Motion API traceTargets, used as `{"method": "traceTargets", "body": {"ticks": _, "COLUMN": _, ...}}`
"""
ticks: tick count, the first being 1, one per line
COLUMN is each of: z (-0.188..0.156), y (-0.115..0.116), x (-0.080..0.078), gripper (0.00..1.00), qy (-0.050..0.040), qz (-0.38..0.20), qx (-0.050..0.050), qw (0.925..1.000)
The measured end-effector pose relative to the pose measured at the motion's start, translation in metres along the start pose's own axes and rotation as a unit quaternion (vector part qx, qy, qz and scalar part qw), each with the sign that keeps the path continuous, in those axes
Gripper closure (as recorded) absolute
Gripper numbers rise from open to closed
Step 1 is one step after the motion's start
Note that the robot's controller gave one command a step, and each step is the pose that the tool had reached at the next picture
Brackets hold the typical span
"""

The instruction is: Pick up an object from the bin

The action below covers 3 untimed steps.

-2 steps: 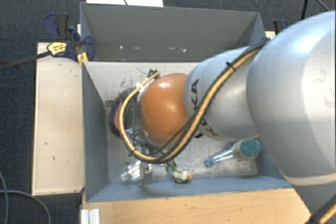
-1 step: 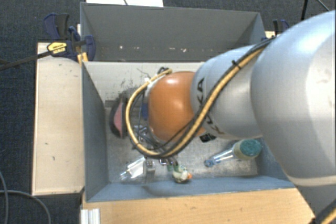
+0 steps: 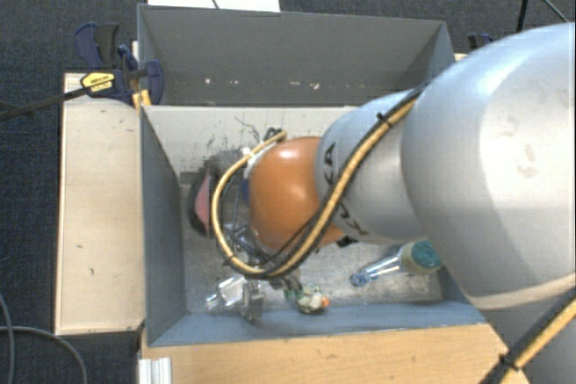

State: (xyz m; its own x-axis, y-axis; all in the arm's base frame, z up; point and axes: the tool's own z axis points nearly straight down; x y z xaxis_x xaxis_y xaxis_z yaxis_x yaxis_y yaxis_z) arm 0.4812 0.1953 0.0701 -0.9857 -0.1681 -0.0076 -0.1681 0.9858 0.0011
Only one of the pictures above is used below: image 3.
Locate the white green orange small toy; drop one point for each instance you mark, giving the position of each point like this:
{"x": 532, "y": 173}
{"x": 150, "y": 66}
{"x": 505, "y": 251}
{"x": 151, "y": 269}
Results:
{"x": 310, "y": 300}

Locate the clear tool with teal end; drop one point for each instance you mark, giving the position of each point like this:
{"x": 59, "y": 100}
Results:
{"x": 418, "y": 258}

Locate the black and pink rounded object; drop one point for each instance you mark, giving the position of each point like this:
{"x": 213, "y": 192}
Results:
{"x": 203, "y": 202}

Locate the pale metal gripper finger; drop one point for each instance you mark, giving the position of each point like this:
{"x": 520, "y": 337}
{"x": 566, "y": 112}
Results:
{"x": 246, "y": 301}
{"x": 257, "y": 308}

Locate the clear glass object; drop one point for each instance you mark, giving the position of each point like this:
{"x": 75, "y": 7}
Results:
{"x": 227, "y": 292}

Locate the grey metal bin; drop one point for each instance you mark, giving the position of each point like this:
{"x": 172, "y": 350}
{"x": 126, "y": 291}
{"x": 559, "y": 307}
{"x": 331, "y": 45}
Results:
{"x": 279, "y": 58}

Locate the pale wood flat board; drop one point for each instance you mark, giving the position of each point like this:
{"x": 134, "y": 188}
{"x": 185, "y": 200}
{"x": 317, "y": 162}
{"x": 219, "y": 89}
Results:
{"x": 101, "y": 216}

